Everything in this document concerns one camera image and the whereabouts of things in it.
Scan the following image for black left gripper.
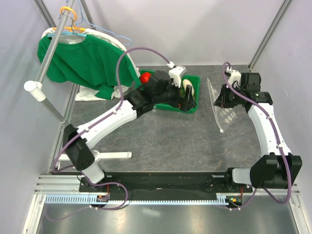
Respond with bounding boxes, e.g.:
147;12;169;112
154;79;196;112

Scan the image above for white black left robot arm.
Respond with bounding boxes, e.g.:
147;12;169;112
63;66;196;192

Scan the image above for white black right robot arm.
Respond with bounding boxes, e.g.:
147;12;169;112
213;70;302;192

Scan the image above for white radish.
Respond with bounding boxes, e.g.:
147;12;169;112
182;79;195;97

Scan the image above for green plastic tray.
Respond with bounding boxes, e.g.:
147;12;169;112
125;70;200;116

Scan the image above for red tomato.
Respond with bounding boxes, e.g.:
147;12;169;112
139;72;152;84

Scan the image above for green t-shirt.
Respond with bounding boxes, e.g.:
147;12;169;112
52;35;135;100

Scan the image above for white t-shirt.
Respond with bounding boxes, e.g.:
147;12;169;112
41;28;140;101

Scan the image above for orange clothes hanger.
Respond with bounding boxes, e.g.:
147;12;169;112
52;6;87;34

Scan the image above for silver clothes rack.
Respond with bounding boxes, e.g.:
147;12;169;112
23;0;132;161

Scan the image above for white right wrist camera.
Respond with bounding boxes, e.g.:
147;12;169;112
225;68;241;85

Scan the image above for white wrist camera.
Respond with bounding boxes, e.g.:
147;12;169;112
225;68;241;85
167;61;187;88

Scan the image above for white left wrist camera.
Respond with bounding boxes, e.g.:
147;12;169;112
167;61;187;88

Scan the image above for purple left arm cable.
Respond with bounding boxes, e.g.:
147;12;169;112
43;47;174;222

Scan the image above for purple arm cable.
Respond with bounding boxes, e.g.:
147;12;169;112
43;47;174;222
219;61;293;212

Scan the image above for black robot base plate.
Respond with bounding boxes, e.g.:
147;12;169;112
79;171;254;195

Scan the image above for white slotted cable duct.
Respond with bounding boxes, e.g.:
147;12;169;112
45;195;230;206

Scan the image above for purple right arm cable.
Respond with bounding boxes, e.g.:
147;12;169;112
219;61;293;212

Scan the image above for blue wire hanger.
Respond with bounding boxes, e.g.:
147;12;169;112
78;0;133;46

